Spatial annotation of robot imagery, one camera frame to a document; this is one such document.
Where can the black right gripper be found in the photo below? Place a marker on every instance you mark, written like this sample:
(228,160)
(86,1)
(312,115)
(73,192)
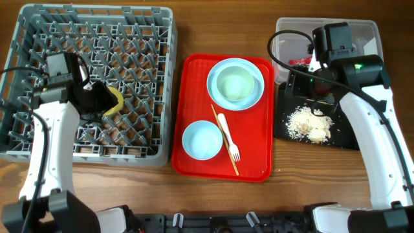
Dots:
(295,85)

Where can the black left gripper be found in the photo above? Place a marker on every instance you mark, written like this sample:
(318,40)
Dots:
(109,99)

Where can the yellow cup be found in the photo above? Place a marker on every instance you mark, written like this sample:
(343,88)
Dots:
(120,102)

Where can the red sauce packet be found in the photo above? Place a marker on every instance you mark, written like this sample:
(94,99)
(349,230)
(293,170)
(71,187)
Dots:
(303,61)

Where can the light green bowl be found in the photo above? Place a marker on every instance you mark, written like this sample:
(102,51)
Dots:
(235,83)

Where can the small light blue bowl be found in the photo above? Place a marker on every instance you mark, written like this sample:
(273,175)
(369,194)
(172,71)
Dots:
(202,140)

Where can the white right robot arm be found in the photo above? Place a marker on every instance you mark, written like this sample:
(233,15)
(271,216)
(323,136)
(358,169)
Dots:
(362,87)

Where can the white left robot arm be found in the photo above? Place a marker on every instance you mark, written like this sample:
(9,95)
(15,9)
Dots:
(47,202)

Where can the black food waste tray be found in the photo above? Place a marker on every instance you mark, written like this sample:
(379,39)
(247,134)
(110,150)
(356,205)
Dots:
(342,135)

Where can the grey plastic dishwasher rack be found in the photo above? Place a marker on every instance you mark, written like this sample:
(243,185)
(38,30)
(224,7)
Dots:
(130,48)

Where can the light blue plate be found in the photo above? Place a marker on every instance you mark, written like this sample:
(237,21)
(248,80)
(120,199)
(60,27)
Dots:
(259,85)

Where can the pile of rice scraps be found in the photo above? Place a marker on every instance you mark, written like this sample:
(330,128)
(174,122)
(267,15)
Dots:
(303,124)

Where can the red plastic tray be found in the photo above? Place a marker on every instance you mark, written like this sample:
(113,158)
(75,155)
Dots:
(251,129)

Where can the clear plastic bin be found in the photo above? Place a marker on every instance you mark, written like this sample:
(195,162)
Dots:
(289,47)

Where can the white plastic fork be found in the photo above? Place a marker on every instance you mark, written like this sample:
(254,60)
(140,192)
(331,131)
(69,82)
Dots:
(234,150)

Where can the wooden chopstick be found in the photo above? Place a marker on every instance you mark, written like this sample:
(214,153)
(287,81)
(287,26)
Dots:
(225,141)

